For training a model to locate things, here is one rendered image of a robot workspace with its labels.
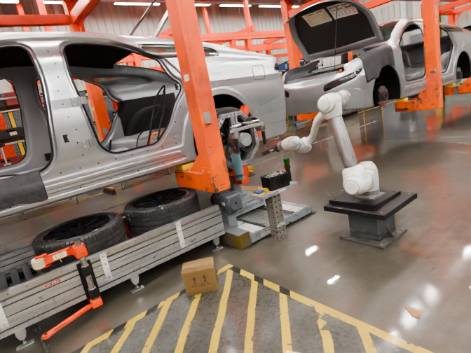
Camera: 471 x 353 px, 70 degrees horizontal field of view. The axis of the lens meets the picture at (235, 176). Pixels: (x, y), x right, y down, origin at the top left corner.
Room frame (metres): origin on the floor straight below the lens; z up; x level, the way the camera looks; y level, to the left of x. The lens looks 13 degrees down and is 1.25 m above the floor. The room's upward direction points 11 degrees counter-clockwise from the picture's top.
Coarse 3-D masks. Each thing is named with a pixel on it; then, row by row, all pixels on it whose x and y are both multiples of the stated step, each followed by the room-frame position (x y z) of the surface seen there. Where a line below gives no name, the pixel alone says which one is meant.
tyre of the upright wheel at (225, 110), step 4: (220, 108) 3.45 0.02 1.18; (224, 108) 3.41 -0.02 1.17; (228, 108) 3.43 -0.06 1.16; (232, 108) 3.45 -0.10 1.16; (236, 108) 3.49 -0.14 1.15; (216, 112) 3.34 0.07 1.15; (220, 112) 3.36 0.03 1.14; (224, 112) 3.39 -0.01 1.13; (228, 112) 3.42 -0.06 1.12; (248, 116) 3.57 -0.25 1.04; (196, 148) 3.37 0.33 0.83; (196, 152) 3.38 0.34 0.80; (228, 168) 3.35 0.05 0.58
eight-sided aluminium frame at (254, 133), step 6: (222, 114) 3.30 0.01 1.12; (228, 114) 3.32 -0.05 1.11; (234, 114) 3.37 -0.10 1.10; (240, 114) 3.40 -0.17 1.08; (222, 120) 3.27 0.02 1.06; (252, 132) 3.52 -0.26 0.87; (252, 138) 3.51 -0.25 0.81; (258, 138) 3.50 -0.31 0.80; (252, 144) 3.52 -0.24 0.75; (258, 144) 3.49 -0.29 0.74; (252, 150) 3.45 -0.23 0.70; (252, 156) 3.43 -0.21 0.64; (228, 162) 3.25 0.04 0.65; (246, 162) 3.38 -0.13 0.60
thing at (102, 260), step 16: (208, 208) 2.76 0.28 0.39; (176, 224) 2.55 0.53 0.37; (192, 224) 2.64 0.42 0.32; (128, 240) 2.35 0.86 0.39; (144, 240) 2.40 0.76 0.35; (160, 240) 2.47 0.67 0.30; (96, 256) 2.20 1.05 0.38; (112, 256) 2.25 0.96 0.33; (128, 256) 2.31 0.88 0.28; (48, 272) 2.04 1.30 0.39; (64, 272) 2.07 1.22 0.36; (16, 288) 1.92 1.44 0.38; (32, 288) 1.98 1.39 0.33; (48, 288) 2.01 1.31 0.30; (0, 304) 1.86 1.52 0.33; (16, 304) 1.90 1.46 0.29; (0, 320) 1.84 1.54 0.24
